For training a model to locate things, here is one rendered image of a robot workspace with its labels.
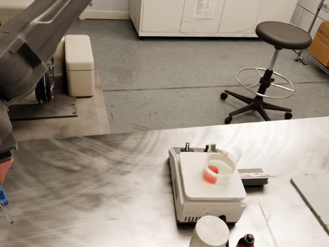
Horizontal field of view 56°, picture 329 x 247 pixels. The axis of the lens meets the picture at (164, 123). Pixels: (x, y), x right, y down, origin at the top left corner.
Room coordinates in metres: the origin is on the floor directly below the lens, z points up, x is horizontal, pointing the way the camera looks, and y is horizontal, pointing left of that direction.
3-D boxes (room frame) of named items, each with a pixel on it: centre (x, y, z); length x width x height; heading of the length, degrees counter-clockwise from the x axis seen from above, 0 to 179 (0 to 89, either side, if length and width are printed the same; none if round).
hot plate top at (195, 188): (0.43, -0.11, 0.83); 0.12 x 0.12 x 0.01; 10
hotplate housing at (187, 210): (0.46, -0.10, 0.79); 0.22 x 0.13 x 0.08; 10
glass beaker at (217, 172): (0.42, -0.12, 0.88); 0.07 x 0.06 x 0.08; 26
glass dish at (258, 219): (0.41, -0.23, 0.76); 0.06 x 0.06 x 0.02
